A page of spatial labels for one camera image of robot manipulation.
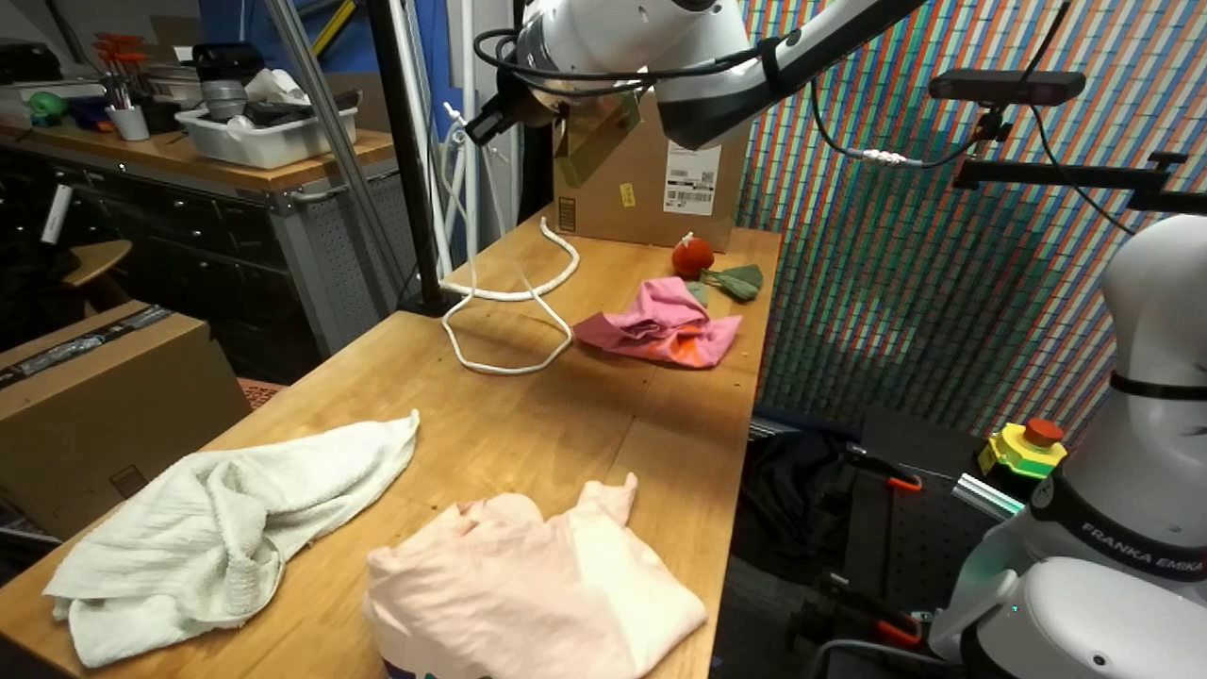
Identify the cardboard box with white labels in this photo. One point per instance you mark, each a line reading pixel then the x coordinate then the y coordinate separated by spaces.
pixel 652 189

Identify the wooden stool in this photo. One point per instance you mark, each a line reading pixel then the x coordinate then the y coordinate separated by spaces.
pixel 99 260

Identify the silver green metal bar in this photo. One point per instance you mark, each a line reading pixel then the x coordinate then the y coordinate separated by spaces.
pixel 987 495

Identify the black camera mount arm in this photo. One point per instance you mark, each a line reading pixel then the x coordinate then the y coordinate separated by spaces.
pixel 1067 173

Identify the black bag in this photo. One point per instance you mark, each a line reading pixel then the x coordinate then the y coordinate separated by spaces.
pixel 797 503

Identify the yellow red emergency stop button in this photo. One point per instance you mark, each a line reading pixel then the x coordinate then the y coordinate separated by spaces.
pixel 1028 451

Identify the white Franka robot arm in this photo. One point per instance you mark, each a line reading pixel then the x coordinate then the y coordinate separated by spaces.
pixel 1133 503

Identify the white plastic bin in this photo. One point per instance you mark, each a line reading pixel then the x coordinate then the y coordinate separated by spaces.
pixel 256 140

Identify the silver metal pole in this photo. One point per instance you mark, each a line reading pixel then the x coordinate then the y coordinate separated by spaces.
pixel 331 133

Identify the black orange clamp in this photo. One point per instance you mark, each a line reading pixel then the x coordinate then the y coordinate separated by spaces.
pixel 891 623
pixel 895 479

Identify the small green object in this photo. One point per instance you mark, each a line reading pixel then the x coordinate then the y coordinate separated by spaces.
pixel 45 105

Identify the blue board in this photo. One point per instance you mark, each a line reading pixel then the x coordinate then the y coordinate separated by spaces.
pixel 248 25

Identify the pink cloth with orange print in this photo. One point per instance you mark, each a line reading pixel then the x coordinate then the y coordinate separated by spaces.
pixel 660 329

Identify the black metal pole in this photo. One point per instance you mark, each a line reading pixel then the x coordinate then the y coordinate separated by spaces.
pixel 409 162

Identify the green cloth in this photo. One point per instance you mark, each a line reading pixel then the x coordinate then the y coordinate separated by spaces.
pixel 741 280
pixel 697 296

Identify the wooden workbench with grey cabinets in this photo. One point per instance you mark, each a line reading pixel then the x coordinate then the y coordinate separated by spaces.
pixel 190 237

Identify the cardboard box with black tape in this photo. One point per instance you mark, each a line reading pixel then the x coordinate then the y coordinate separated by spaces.
pixel 116 415

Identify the pale pink printed shirt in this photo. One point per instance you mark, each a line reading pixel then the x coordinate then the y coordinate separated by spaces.
pixel 541 588

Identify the white cup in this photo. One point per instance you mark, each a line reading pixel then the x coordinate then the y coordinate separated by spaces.
pixel 128 120

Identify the white hanging tag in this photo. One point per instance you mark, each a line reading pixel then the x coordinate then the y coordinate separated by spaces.
pixel 57 211

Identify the white terry towel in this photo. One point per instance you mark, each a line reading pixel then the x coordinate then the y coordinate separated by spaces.
pixel 229 529

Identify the white metal frame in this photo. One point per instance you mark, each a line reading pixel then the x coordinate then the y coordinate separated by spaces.
pixel 453 173

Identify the orange red cloth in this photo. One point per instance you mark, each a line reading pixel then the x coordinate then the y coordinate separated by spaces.
pixel 693 255

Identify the black bar camera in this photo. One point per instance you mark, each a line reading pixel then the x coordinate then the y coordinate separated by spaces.
pixel 1005 86

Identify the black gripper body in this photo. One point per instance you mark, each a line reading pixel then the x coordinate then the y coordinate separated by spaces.
pixel 538 152

